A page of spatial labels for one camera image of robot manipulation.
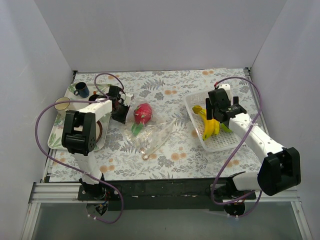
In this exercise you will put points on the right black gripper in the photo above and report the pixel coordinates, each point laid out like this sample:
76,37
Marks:
218,115

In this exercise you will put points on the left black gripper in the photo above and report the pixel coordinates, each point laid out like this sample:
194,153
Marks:
120,114

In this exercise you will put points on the green fake apple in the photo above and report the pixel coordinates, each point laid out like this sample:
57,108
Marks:
225,128

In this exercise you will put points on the yellow fake banana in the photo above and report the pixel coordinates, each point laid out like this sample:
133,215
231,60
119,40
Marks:
211,127

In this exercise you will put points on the pink fake fruit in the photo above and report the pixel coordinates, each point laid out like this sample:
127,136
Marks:
142,115

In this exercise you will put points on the clear zip top bag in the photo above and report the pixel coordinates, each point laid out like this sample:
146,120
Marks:
153,135

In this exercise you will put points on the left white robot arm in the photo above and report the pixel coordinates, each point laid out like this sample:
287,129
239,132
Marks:
79,135

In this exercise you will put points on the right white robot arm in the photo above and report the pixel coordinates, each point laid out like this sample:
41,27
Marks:
280,166

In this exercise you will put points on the red rimmed cream plate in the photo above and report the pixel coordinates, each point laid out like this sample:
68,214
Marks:
99,131

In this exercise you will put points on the orange patterned small bowl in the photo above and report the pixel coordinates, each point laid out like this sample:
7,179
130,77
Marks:
93,97

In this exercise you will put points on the white plastic basket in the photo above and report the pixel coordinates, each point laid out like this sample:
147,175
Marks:
223,140

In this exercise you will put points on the dark blue mug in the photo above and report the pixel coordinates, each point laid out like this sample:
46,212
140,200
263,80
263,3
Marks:
82,90

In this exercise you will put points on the cream mug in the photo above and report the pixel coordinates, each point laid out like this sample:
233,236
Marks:
64,104

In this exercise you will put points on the leaf pattern white tray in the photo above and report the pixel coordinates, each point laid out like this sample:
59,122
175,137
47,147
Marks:
55,138

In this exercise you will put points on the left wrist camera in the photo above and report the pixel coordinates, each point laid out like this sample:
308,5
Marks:
127,98

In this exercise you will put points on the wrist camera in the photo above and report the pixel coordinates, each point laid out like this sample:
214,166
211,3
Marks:
225,87
127,98

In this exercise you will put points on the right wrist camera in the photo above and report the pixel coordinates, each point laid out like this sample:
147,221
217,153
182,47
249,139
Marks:
225,87

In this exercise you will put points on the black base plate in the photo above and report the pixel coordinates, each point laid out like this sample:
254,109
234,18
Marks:
165,194

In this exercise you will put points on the aluminium frame rail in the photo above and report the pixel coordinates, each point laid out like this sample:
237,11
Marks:
47,193

